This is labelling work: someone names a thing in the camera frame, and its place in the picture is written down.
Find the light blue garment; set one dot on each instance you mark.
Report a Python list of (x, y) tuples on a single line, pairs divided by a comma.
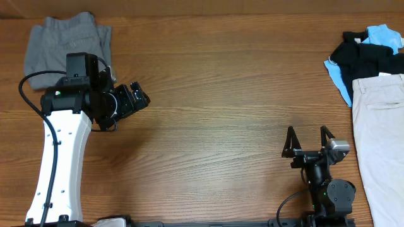
[(379, 35)]

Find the beige shorts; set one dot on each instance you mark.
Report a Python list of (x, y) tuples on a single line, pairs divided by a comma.
[(377, 115)]

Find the grey shorts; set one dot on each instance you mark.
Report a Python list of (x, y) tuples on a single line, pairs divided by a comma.
[(49, 43)]

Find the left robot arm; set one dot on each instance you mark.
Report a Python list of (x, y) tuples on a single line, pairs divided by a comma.
[(69, 112)]

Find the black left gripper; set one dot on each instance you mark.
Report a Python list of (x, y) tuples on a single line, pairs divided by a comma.
[(129, 106)]

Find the black shirt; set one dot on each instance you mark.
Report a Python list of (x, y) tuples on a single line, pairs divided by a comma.
[(357, 61)]

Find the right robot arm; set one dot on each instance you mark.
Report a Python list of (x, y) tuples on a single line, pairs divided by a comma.
[(331, 198)]

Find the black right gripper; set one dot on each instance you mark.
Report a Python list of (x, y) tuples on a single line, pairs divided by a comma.
[(291, 149)]

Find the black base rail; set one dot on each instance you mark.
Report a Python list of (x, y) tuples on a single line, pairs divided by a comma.
[(115, 221)]

